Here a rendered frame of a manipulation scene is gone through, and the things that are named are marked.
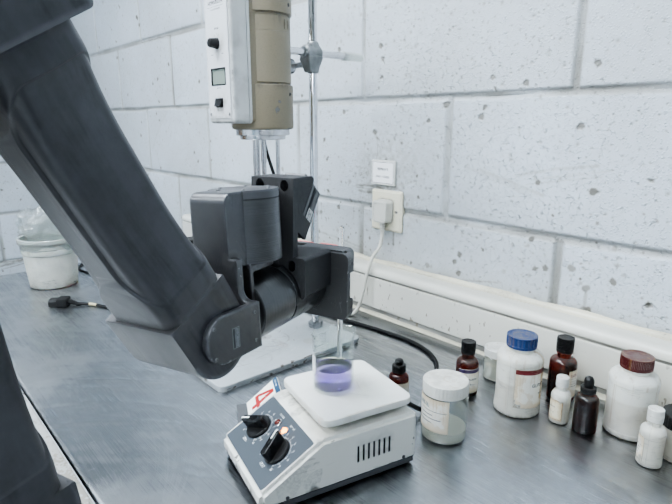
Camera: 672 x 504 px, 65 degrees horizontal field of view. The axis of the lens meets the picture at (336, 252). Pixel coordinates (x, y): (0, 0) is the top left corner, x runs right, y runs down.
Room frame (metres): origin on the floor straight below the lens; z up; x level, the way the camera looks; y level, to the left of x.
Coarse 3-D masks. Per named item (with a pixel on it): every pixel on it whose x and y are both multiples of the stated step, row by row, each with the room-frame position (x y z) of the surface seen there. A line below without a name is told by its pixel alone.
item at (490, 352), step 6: (492, 342) 0.81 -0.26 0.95; (498, 342) 0.81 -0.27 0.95; (486, 348) 0.79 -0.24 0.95; (492, 348) 0.79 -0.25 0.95; (498, 348) 0.79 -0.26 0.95; (486, 354) 0.79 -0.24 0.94; (492, 354) 0.77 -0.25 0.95; (486, 360) 0.78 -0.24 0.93; (492, 360) 0.78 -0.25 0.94; (486, 366) 0.78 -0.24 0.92; (492, 366) 0.77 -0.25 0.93; (486, 372) 0.78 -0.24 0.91; (492, 372) 0.77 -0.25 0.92; (486, 378) 0.78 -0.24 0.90; (492, 378) 0.77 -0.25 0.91
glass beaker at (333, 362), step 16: (320, 336) 0.61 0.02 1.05; (336, 336) 0.62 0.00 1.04; (352, 336) 0.60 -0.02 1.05; (320, 352) 0.57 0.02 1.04; (336, 352) 0.57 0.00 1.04; (352, 352) 0.58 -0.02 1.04; (320, 368) 0.57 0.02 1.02; (336, 368) 0.57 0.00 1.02; (352, 368) 0.58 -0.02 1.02; (320, 384) 0.57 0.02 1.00; (336, 384) 0.57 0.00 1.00; (352, 384) 0.58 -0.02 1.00
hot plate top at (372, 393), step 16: (368, 368) 0.64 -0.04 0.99; (288, 384) 0.60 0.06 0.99; (304, 384) 0.60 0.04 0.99; (368, 384) 0.60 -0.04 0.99; (384, 384) 0.60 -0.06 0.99; (304, 400) 0.56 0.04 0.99; (320, 400) 0.56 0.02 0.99; (336, 400) 0.56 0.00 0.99; (352, 400) 0.56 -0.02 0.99; (368, 400) 0.56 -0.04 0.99; (384, 400) 0.56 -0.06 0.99; (400, 400) 0.56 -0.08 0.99; (320, 416) 0.53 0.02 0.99; (336, 416) 0.53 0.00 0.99; (352, 416) 0.53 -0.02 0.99
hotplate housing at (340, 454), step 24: (288, 408) 0.58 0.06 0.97; (408, 408) 0.57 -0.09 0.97; (312, 432) 0.53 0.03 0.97; (336, 432) 0.52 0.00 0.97; (360, 432) 0.53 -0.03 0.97; (384, 432) 0.54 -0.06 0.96; (408, 432) 0.56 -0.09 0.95; (312, 456) 0.50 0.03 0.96; (336, 456) 0.51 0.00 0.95; (360, 456) 0.53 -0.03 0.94; (384, 456) 0.54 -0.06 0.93; (408, 456) 0.56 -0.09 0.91; (288, 480) 0.49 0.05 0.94; (312, 480) 0.50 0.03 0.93; (336, 480) 0.51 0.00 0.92
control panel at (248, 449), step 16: (272, 400) 0.60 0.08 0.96; (272, 416) 0.58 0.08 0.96; (288, 416) 0.56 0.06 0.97; (240, 432) 0.57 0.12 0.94; (272, 432) 0.55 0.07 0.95; (288, 432) 0.54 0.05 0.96; (304, 432) 0.53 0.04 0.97; (240, 448) 0.55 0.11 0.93; (256, 448) 0.54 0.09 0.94; (304, 448) 0.51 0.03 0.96; (256, 464) 0.51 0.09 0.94; (272, 464) 0.51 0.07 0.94; (288, 464) 0.50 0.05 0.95; (256, 480) 0.49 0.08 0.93; (272, 480) 0.48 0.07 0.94
